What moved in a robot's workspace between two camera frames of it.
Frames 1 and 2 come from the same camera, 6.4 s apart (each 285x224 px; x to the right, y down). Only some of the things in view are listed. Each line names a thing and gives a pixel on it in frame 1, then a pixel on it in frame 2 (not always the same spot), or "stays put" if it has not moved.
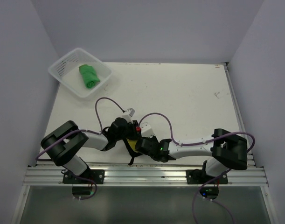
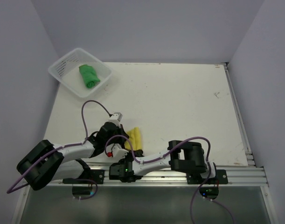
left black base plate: x=96 y=176 stays put
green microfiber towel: x=89 y=74 stays put
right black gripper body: x=152 y=139 -> x=129 y=155
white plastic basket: x=66 y=70 stays put
